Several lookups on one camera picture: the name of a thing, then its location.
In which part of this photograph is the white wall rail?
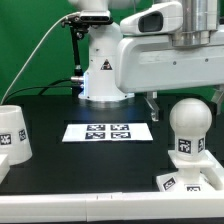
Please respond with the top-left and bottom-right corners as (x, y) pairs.
(201, 150), (224, 190)
(0, 191), (224, 223)

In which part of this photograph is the white right wall rail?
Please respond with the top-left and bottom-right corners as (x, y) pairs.
(201, 150), (224, 190)

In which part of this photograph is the black cable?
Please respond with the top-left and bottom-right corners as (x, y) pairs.
(3, 78), (84, 104)

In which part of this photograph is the white lamp bulb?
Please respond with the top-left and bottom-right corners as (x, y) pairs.
(169, 98), (212, 161)

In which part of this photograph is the white camera cable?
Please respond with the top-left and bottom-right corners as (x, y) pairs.
(0, 11), (81, 106)

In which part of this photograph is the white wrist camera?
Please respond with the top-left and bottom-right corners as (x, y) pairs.
(120, 1), (183, 36)

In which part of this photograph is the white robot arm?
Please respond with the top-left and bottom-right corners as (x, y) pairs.
(68, 0), (224, 118)

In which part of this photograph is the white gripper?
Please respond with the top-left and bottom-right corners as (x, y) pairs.
(115, 33), (224, 121)

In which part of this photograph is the white lamp base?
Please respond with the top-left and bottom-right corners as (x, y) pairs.
(156, 150), (215, 192)

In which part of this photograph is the white left wall block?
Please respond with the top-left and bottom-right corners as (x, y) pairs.
(0, 154), (10, 184)

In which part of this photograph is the grey camera on stand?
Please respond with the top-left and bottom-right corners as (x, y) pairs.
(80, 10), (110, 22)

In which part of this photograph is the white front wall rail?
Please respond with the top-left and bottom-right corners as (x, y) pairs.
(0, 191), (224, 223)

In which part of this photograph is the white lamp shade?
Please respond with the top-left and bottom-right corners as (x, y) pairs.
(0, 105), (32, 165)

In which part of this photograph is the white marker sheet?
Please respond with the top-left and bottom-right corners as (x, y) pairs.
(62, 123), (153, 142)

